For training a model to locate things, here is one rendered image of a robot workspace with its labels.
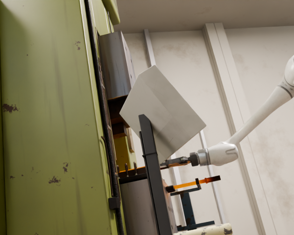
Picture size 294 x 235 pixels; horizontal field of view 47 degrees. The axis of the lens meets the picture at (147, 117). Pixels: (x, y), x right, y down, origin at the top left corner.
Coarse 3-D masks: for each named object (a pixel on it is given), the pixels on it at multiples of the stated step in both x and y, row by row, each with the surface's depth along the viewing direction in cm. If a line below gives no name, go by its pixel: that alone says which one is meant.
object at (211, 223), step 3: (204, 222) 200; (207, 222) 199; (210, 222) 199; (213, 222) 199; (189, 225) 201; (192, 225) 201; (195, 225) 200; (198, 225) 200; (201, 225) 200; (204, 225) 199; (207, 225) 202; (210, 225) 232; (177, 228) 202; (180, 228) 201; (183, 228) 201; (186, 228) 201; (189, 228) 200
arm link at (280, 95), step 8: (280, 88) 176; (272, 96) 177; (280, 96) 175; (288, 96) 175; (264, 104) 178; (272, 104) 175; (280, 104) 176; (256, 112) 180; (264, 112) 177; (272, 112) 178; (248, 120) 184; (256, 120) 180; (240, 128) 188; (248, 128) 183; (232, 136) 191; (240, 136) 187
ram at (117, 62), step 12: (108, 36) 191; (120, 36) 190; (108, 48) 189; (120, 48) 187; (108, 60) 186; (120, 60) 185; (132, 60) 217; (108, 72) 184; (120, 72) 183; (132, 72) 200; (108, 84) 182; (120, 84) 180; (132, 84) 186; (108, 96) 179; (120, 96) 178
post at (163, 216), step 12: (144, 120) 126; (144, 132) 125; (144, 144) 124; (156, 156) 121; (156, 168) 120; (156, 180) 119; (156, 192) 117; (156, 204) 116; (168, 216) 114; (168, 228) 113
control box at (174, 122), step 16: (144, 80) 114; (160, 80) 116; (128, 96) 129; (144, 96) 120; (160, 96) 114; (176, 96) 115; (128, 112) 137; (144, 112) 126; (160, 112) 117; (176, 112) 113; (192, 112) 115; (160, 128) 124; (176, 128) 115; (192, 128) 112; (160, 144) 131; (176, 144) 121; (160, 160) 139
